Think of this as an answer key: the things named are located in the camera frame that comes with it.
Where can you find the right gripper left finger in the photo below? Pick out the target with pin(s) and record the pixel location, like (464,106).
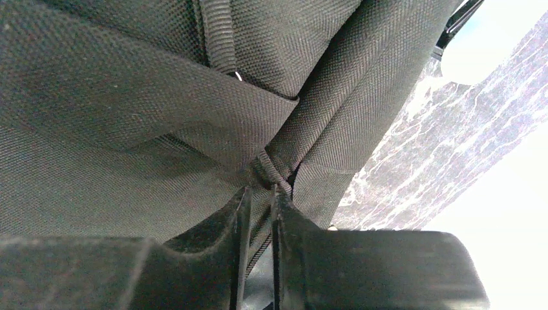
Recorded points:
(203,268)

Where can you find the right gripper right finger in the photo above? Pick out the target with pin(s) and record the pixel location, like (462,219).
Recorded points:
(315,268)

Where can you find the black student backpack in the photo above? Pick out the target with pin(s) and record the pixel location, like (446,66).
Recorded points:
(142,118)

